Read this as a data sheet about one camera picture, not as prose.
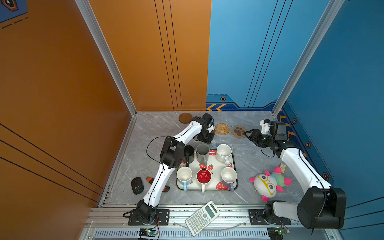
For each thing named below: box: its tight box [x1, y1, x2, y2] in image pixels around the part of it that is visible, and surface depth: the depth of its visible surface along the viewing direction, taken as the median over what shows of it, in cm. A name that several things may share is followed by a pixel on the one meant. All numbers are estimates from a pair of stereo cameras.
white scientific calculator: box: [185, 200, 221, 237], surface depth 74 cm
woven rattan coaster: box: [215, 123, 230, 135], surface depth 111 cm
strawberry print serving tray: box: [186, 149, 236, 191], surface depth 90 cm
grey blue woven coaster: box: [209, 139, 217, 149], surface depth 101 cm
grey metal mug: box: [196, 143, 210, 166], surface depth 88 cm
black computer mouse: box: [131, 177, 145, 195], surface depth 84 cm
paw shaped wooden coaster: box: [231, 125, 248, 139], surface depth 111 cm
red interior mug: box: [196, 168, 212, 193], surface depth 83 cm
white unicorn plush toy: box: [250, 166, 293, 202], surface depth 79 cm
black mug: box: [183, 145, 195, 168], surface depth 90 cm
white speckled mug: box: [216, 143, 232, 166], surface depth 91 cm
